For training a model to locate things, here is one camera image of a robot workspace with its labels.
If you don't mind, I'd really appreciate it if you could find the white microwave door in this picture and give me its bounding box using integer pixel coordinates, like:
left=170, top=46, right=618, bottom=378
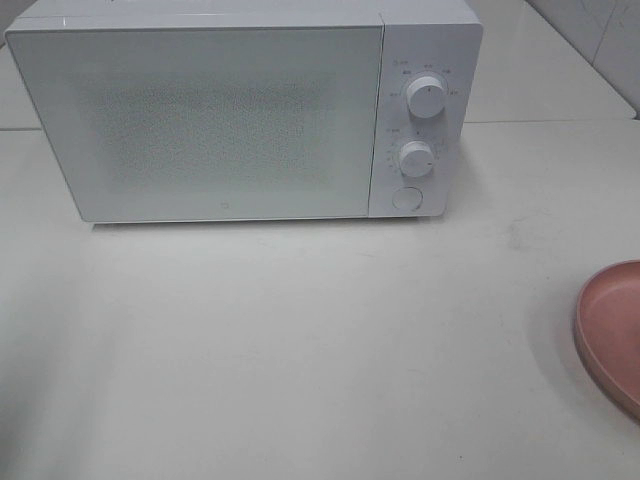
left=8, top=27, right=382, bottom=223

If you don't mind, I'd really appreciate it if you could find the pink round plate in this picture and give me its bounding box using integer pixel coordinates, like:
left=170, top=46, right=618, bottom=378
left=573, top=260, right=639, bottom=419

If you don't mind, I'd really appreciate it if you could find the white microwave oven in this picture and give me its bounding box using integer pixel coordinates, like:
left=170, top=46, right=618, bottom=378
left=5, top=1, right=483, bottom=224

